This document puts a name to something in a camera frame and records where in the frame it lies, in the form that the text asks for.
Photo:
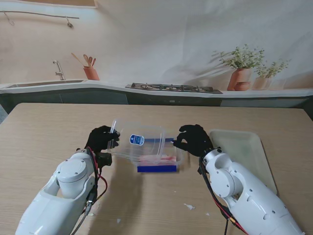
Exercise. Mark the beige rectangular tray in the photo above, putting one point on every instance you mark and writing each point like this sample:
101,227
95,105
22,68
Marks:
239,144

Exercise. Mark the clear lid with blue label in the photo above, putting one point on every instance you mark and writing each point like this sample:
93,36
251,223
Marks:
137,139

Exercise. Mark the large white paper scrap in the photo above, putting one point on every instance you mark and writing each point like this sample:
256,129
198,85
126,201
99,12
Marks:
189,206

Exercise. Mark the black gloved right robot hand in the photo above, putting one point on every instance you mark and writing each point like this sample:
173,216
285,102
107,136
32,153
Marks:
195,142

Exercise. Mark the pink bacon slice stack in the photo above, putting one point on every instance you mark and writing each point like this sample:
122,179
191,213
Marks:
168,159

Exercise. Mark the printed kitchen backdrop cloth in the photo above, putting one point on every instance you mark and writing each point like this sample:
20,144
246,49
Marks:
156,36

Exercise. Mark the clear container with blue clips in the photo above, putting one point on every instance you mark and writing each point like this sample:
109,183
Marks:
156,169

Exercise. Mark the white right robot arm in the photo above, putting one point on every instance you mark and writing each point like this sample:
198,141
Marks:
252,198

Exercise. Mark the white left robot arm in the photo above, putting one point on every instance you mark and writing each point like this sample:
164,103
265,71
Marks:
53,208

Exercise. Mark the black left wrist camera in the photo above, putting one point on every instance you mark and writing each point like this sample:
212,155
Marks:
105,159

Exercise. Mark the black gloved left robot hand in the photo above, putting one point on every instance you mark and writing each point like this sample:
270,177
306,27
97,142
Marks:
97,139

